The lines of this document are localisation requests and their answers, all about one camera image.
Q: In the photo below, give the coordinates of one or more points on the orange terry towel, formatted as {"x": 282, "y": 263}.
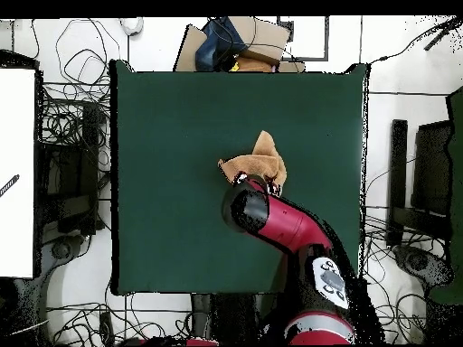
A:
{"x": 260, "y": 162}

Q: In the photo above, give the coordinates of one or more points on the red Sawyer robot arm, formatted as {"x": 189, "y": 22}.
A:
{"x": 289, "y": 220}

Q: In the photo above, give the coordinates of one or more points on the orange brown cloth item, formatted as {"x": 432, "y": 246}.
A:
{"x": 253, "y": 65}

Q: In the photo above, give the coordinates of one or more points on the flat cardboard sheet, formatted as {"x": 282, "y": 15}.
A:
{"x": 190, "y": 50}

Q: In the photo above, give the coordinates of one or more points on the dark green table cloth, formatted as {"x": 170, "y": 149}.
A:
{"x": 162, "y": 144}

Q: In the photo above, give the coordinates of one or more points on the black upright bar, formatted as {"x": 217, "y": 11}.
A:
{"x": 398, "y": 173}

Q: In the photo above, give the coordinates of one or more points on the blue bag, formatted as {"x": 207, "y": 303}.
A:
{"x": 213, "y": 50}

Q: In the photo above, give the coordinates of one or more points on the large cardboard box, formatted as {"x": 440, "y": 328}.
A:
{"x": 260, "y": 36}

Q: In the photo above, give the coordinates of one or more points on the black panel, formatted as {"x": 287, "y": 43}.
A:
{"x": 432, "y": 166}

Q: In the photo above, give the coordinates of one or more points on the dark stand foot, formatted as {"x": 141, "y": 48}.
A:
{"x": 61, "y": 249}
{"x": 416, "y": 262}

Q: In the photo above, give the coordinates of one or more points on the black equipment rack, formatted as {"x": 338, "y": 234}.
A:
{"x": 72, "y": 173}

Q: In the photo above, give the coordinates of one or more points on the black power strip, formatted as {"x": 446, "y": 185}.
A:
{"x": 106, "y": 325}

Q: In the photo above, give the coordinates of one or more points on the white rounded object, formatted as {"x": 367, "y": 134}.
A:
{"x": 132, "y": 25}

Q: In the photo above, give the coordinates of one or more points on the white board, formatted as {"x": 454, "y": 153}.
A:
{"x": 18, "y": 144}

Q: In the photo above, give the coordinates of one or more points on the striped black rod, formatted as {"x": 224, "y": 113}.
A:
{"x": 9, "y": 186}

